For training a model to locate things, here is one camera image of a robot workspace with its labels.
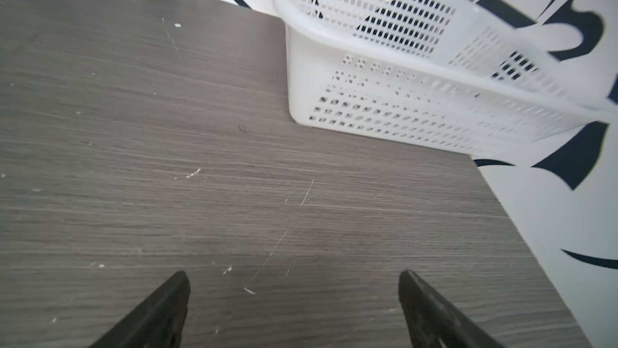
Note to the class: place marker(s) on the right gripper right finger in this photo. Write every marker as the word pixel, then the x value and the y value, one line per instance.
pixel 433 321

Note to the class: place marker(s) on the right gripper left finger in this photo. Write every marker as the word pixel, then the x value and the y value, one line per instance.
pixel 158 321

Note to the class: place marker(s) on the white plastic laundry basket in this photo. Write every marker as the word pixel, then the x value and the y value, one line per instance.
pixel 444 74

